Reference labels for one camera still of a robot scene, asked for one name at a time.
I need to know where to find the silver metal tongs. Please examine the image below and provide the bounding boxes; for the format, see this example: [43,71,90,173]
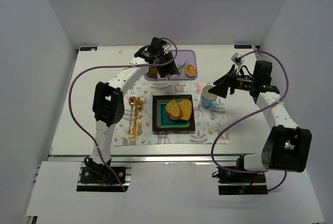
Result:
[166,59,189,80]

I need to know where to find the yellow herb bread slice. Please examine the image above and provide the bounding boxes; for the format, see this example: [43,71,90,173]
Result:
[178,99,193,121]

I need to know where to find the crusty yellow bread slice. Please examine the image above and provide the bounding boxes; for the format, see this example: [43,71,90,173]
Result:
[165,100,183,120]

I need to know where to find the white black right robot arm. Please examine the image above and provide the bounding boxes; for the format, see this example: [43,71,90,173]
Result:
[209,61,312,173]

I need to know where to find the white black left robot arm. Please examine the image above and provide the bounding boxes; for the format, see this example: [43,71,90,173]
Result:
[84,37,178,177]

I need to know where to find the dark brown bread slice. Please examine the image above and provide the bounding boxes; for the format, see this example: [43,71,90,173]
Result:
[146,68,158,80]

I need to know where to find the light blue mug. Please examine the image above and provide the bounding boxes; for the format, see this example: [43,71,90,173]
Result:
[200,85,217,109]

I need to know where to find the small orange round bun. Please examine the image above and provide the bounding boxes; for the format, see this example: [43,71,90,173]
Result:
[185,64,197,78]

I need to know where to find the right blue corner label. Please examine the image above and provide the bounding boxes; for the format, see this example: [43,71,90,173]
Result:
[234,44,252,49]

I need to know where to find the blue corner label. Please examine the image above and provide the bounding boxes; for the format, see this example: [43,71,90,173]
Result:
[234,44,252,49]
[79,46,97,51]

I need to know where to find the animal print placemat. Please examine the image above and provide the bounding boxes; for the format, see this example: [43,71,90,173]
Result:
[113,83,226,147]

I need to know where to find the gold fork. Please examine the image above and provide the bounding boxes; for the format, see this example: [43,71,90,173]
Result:
[137,97,143,136]

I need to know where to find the gold spoon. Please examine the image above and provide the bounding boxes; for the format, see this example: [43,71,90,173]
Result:
[128,96,136,134]

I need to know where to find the black teal square plate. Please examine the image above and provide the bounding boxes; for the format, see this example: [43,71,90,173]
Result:
[152,94,196,133]

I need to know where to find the gold knife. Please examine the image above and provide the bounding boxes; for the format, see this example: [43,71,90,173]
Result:
[131,97,139,137]

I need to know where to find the left blue corner label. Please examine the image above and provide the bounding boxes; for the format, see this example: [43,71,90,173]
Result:
[79,46,97,51]

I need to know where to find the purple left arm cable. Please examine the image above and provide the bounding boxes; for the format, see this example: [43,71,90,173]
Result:
[68,36,179,192]

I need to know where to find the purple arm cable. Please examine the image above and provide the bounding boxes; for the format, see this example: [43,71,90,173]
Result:
[68,36,179,192]
[211,50,289,192]

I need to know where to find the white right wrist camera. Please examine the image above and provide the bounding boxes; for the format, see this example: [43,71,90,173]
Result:
[231,52,244,67]

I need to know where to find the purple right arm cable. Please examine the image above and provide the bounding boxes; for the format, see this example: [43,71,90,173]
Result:
[211,50,289,192]

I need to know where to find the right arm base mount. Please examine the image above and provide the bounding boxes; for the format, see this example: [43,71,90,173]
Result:
[212,168,268,195]

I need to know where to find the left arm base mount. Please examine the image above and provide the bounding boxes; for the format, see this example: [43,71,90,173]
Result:
[76,161,133,192]

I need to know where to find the aluminium rail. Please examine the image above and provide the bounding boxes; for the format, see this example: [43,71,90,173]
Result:
[49,153,250,164]

